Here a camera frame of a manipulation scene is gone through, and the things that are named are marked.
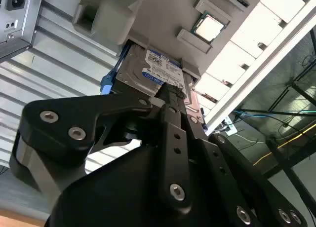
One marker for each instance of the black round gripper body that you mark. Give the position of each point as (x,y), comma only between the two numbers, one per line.
(118,195)

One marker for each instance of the hard disk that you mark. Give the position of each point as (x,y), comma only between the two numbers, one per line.
(138,69)

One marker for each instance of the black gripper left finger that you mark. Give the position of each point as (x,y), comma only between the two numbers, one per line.
(61,118)

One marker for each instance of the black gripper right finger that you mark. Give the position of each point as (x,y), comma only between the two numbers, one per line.
(222,162)

